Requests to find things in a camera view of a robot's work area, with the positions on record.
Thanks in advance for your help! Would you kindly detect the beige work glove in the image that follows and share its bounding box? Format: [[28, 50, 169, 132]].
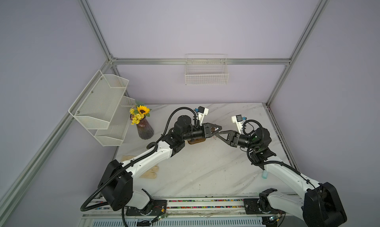
[[121, 155, 159, 179]]

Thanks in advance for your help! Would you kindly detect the dark ribbed vase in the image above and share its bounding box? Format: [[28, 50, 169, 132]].
[[136, 118, 154, 140]]

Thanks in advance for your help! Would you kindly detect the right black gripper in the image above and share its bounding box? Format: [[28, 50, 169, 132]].
[[216, 130, 258, 150]]

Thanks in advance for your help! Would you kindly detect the upper white mesh shelf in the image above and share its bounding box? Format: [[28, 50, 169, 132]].
[[68, 70, 129, 130]]

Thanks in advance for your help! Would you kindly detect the sunflower bouquet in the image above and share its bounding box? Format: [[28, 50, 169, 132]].
[[129, 101, 150, 125]]

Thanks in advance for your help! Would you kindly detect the aluminium rail frame front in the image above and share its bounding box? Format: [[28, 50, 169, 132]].
[[79, 196, 306, 227]]

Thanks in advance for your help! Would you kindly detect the white mesh shelf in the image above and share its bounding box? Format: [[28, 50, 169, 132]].
[[68, 70, 129, 130], [95, 96, 136, 147]]

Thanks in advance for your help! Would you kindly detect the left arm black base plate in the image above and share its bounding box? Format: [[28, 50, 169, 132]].
[[125, 199, 168, 216]]

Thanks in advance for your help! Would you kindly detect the lower white mesh shelf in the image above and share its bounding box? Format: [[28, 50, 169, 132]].
[[95, 96, 136, 147]]

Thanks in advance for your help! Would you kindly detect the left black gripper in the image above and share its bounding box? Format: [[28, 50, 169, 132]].
[[182, 123, 222, 142]]

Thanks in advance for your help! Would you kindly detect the wooden watch stand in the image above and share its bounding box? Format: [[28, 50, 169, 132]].
[[188, 138, 206, 145]]

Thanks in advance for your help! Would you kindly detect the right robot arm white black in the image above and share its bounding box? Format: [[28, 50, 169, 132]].
[[216, 128, 347, 227]]

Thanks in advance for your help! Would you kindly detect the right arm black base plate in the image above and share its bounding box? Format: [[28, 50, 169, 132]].
[[243, 198, 280, 215]]

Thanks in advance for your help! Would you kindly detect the white wire wall basket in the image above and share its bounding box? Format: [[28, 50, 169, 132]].
[[185, 54, 229, 86]]

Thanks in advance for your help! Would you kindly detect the light blue small object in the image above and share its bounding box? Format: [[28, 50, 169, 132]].
[[262, 170, 269, 180]]

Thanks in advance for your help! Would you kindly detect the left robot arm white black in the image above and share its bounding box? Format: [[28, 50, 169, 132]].
[[80, 106, 222, 226]]

